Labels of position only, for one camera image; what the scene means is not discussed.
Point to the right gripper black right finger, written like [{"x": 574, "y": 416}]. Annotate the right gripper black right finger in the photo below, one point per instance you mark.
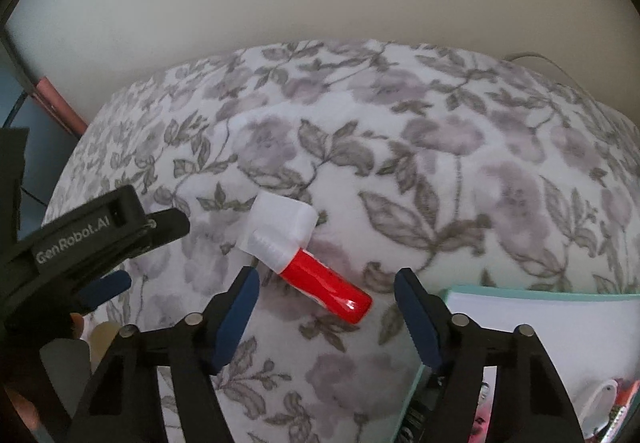
[{"x": 530, "y": 401}]

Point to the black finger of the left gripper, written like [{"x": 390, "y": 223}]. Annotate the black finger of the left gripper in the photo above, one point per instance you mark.
[{"x": 105, "y": 288}]

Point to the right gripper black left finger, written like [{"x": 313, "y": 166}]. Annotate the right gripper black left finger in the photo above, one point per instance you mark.
[{"x": 122, "y": 400}]

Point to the white smartwatch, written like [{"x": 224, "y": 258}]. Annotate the white smartwatch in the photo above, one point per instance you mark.
[{"x": 593, "y": 407}]

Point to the red stain remover bottle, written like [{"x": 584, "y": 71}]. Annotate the red stain remover bottle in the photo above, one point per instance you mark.
[{"x": 301, "y": 270}]

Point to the pink puppy toy figure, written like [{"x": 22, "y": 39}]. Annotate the pink puppy toy figure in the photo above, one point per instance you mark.
[{"x": 626, "y": 393}]

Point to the white charger plug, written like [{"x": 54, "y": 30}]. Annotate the white charger plug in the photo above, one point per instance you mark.
[{"x": 292, "y": 218}]

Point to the teal white cardboard tray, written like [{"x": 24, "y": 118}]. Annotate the teal white cardboard tray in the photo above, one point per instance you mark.
[{"x": 589, "y": 338}]

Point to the floral grey white blanket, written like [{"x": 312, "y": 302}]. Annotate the floral grey white blanket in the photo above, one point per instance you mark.
[{"x": 468, "y": 169}]

